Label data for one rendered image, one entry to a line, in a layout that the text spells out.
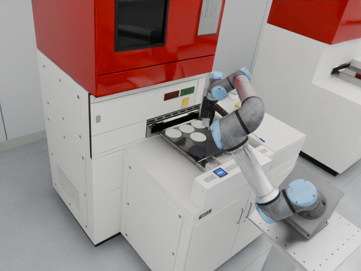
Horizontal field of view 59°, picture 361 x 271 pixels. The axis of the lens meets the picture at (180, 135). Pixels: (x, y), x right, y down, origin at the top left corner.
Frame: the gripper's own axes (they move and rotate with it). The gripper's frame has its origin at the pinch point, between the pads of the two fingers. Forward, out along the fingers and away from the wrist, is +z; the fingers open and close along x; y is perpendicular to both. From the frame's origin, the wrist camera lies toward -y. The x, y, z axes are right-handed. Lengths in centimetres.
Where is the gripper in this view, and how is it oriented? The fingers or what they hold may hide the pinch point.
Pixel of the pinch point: (209, 128)
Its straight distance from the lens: 194.4
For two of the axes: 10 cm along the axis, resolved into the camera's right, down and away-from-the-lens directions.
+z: -1.3, 8.3, 5.4
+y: -9.9, -1.7, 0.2
